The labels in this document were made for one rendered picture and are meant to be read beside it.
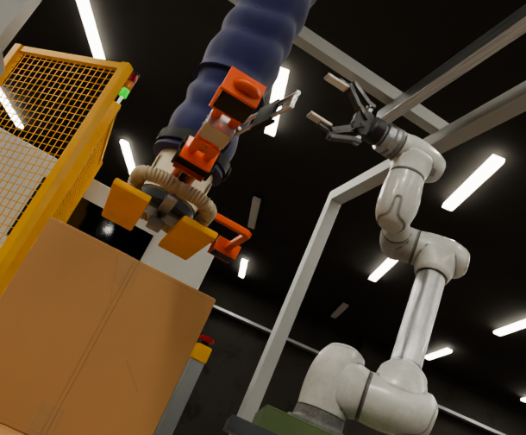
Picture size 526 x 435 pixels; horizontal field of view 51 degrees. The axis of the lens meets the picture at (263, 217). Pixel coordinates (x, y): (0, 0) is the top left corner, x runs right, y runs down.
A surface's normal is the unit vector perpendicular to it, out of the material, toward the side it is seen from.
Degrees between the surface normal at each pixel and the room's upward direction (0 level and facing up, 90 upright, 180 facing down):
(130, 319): 90
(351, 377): 83
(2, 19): 90
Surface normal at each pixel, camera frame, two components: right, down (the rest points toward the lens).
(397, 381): -0.01, -0.70
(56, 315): 0.30, -0.26
